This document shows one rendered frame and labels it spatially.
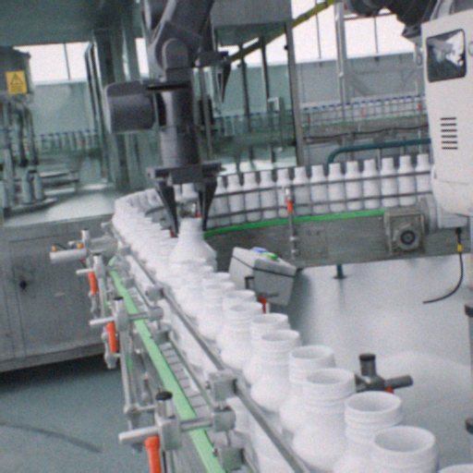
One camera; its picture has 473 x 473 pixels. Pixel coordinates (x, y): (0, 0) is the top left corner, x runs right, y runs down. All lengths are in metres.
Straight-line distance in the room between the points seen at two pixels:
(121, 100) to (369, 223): 1.67
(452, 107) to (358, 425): 1.05
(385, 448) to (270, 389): 0.20
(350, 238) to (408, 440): 2.17
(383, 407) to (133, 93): 0.67
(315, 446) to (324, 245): 2.09
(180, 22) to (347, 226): 1.64
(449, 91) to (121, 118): 0.67
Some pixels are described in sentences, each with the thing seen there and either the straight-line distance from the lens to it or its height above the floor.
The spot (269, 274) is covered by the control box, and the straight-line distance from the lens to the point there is 1.27.
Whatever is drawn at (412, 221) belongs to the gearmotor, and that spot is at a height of 0.97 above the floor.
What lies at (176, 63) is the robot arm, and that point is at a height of 1.44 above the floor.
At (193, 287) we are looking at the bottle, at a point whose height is 1.15.
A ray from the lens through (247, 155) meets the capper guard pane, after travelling 6.32.
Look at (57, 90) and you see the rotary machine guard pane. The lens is 4.22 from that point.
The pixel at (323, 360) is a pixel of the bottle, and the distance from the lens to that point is 0.60.
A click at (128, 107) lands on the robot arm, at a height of 1.39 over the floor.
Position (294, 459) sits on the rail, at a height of 1.11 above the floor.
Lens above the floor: 1.36
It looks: 9 degrees down
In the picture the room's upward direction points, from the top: 6 degrees counter-clockwise
